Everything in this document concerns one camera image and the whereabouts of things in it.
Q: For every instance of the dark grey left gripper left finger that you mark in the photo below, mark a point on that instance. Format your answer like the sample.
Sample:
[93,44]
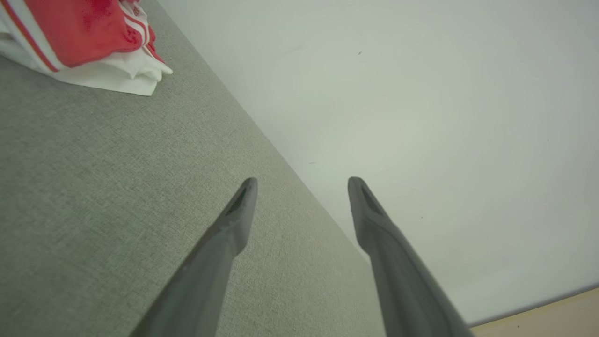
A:
[206,281]

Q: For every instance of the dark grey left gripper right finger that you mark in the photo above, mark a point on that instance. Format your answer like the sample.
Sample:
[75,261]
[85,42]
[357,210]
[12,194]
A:
[402,281]

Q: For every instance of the red and white striped shirt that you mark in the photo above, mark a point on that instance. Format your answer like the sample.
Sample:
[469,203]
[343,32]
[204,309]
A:
[112,77]

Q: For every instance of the red shorts with white trim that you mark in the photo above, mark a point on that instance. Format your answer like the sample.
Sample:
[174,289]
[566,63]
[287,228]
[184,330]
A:
[100,11]

